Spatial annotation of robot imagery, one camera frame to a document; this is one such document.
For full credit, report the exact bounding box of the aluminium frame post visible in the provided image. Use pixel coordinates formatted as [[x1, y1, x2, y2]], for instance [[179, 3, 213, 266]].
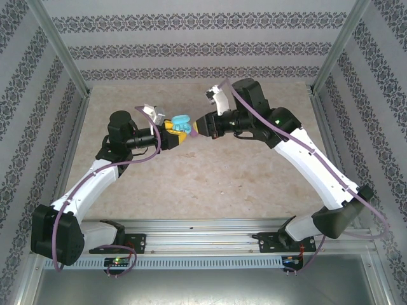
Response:
[[25, 0, 93, 98], [312, 0, 372, 93]]

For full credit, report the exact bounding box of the aluminium table side rail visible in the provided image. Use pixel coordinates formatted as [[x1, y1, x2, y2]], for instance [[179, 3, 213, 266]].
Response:
[[53, 93, 93, 204], [310, 89, 348, 179]]

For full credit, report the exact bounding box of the slotted grey cable duct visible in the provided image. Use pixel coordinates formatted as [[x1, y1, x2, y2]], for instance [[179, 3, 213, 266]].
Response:
[[43, 256, 306, 271]]

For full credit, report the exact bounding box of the blue earbud charging case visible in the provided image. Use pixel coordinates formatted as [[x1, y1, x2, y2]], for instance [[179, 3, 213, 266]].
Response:
[[171, 114, 194, 135]]

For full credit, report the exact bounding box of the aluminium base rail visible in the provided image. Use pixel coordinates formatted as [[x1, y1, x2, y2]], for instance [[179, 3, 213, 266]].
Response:
[[76, 218, 378, 257]]

